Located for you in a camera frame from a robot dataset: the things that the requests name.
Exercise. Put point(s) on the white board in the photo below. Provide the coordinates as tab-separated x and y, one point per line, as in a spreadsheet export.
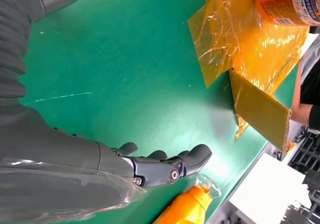
265	189

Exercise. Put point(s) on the black metal frame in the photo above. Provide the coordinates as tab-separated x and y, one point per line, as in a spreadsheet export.
307	153

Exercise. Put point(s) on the cardboard box in yellow film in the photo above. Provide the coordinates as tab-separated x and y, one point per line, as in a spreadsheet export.
263	60

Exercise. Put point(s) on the person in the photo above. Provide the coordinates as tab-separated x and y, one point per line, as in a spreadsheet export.
312	86

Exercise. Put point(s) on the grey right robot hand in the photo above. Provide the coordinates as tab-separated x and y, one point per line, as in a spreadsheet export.
62	169

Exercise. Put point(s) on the green table mat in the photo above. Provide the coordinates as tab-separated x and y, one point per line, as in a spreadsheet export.
137	66

